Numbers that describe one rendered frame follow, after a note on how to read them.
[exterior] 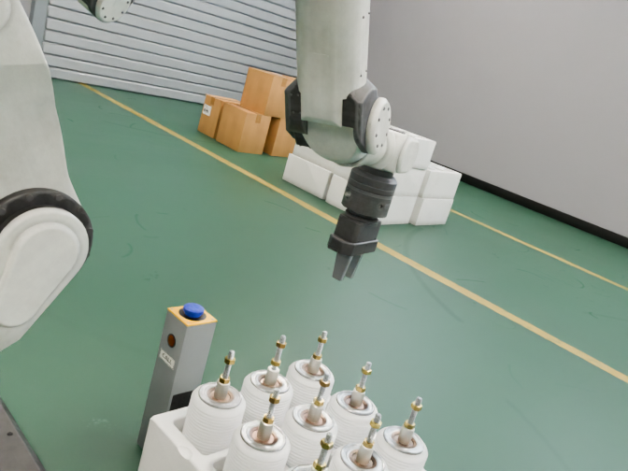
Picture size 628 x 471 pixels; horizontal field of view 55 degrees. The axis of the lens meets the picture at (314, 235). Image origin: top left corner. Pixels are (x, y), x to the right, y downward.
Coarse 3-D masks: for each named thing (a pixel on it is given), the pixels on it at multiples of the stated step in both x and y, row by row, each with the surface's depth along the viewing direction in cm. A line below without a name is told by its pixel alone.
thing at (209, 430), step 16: (192, 400) 103; (192, 416) 103; (208, 416) 101; (224, 416) 101; (240, 416) 104; (192, 432) 103; (208, 432) 102; (224, 432) 102; (208, 448) 103; (224, 448) 104
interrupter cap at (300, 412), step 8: (296, 408) 107; (304, 408) 108; (296, 416) 105; (304, 416) 107; (328, 416) 108; (304, 424) 104; (312, 424) 104; (320, 424) 105; (328, 424) 106; (320, 432) 103
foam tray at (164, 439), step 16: (160, 416) 107; (176, 416) 108; (160, 432) 104; (176, 432) 104; (144, 448) 108; (160, 448) 104; (176, 448) 101; (192, 448) 101; (144, 464) 108; (160, 464) 104; (176, 464) 101; (192, 464) 98; (208, 464) 99
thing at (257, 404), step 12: (252, 372) 116; (252, 396) 110; (264, 396) 110; (288, 396) 112; (252, 408) 111; (264, 408) 110; (276, 408) 111; (288, 408) 114; (252, 420) 111; (276, 420) 112
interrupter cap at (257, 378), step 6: (258, 372) 116; (264, 372) 116; (252, 378) 113; (258, 378) 113; (282, 378) 116; (252, 384) 111; (258, 384) 112; (264, 384) 113; (276, 384) 114; (282, 384) 114; (288, 384) 114; (264, 390) 110; (270, 390) 111; (282, 390) 112; (288, 390) 113
